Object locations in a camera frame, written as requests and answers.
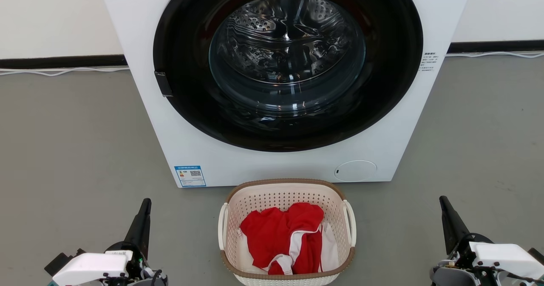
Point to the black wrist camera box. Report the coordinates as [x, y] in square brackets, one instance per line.
[59, 262]
[537, 255]

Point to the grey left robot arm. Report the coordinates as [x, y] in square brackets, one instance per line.
[148, 281]

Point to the red garment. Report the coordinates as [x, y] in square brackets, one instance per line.
[272, 235]

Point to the round black washer door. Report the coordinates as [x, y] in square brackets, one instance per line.
[182, 43]

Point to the black baseboard strip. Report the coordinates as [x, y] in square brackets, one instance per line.
[63, 61]
[497, 46]

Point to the white front-load washing machine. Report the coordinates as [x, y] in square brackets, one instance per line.
[148, 128]

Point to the beige perforated laundry basket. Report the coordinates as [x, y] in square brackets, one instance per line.
[280, 194]

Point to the round white filter cover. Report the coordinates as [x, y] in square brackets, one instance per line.
[355, 171]

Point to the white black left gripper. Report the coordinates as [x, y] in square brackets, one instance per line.
[93, 265]

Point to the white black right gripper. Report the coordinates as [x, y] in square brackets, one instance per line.
[505, 256]

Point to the small printed text sticker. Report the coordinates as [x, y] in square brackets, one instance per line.
[426, 61]

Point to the steel washing drum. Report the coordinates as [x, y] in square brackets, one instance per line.
[284, 35]

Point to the blue energy label sticker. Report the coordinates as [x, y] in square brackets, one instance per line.
[190, 176]

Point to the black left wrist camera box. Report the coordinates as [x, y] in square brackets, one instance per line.
[59, 262]

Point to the white garment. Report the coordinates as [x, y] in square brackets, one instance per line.
[329, 247]

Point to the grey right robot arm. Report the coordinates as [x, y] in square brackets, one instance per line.
[450, 277]

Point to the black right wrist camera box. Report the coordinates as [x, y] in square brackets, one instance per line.
[537, 255]

